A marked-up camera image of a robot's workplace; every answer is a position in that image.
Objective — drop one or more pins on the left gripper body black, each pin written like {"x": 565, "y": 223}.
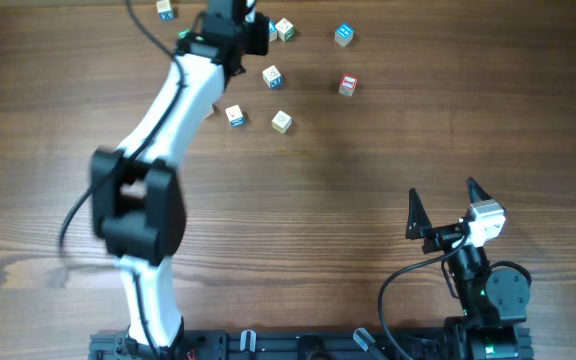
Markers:
{"x": 255, "y": 34}

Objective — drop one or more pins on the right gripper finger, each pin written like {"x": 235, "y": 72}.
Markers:
{"x": 418, "y": 224}
{"x": 475, "y": 192}

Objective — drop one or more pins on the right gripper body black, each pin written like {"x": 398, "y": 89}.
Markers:
{"x": 443, "y": 239}

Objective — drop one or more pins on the white block bird picture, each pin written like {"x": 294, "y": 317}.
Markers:
{"x": 235, "y": 116}

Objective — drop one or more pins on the white block yellow O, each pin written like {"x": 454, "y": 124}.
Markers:
{"x": 281, "y": 122}

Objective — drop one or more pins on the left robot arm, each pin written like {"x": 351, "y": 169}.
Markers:
{"x": 137, "y": 205}

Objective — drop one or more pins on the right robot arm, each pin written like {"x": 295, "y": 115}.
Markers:
{"x": 493, "y": 295}

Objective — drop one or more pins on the left green Z block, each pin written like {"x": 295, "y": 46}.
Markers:
{"x": 183, "y": 33}

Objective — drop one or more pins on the blue L block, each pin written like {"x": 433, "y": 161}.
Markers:
{"x": 273, "y": 35}

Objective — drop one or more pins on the white block green N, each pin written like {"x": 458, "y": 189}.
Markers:
{"x": 285, "y": 30}

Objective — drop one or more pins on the block with blue X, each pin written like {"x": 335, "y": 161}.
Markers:
{"x": 165, "y": 10}

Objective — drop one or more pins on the white block blue D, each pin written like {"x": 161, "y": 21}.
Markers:
{"x": 272, "y": 77}

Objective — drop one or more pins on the yellow S block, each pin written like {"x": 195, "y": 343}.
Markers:
{"x": 210, "y": 111}

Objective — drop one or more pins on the blue top block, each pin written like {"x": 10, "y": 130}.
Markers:
{"x": 344, "y": 35}

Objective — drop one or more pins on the red top block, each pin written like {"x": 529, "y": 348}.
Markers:
{"x": 348, "y": 85}

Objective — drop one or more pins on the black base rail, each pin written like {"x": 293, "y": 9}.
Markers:
{"x": 313, "y": 345}

